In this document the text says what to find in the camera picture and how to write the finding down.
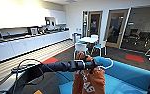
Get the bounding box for orange hooded sweatshirt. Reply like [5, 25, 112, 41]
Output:
[71, 50, 107, 94]

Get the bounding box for white chair blue seat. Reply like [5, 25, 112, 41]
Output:
[92, 40, 109, 58]

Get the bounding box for white square dining table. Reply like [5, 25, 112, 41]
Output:
[77, 35, 100, 45]

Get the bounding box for blue lidded waste bin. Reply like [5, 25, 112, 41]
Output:
[72, 31, 82, 43]

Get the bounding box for blue sofa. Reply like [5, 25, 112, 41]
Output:
[55, 56, 150, 94]

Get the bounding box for narrow wooden glass door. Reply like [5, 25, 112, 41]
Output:
[86, 10, 104, 38]

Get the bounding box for wide wooden glass door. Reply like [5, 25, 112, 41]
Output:
[104, 9, 130, 50]

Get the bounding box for black lounge chair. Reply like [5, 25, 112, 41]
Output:
[126, 27, 150, 47]

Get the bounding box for black coffee machine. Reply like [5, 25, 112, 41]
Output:
[27, 26, 39, 36]

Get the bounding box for white lower kitchen cabinets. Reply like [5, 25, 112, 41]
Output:
[0, 30, 72, 66]

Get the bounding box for white kitchen cabinets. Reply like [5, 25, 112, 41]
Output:
[0, 5, 67, 30]
[0, 30, 72, 66]

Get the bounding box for white upper kitchen cabinets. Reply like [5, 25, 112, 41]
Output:
[0, 5, 67, 30]

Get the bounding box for thin grey gripper cable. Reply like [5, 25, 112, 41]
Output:
[44, 64, 74, 83]

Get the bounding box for white open wall shelf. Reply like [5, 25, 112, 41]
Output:
[44, 16, 57, 27]

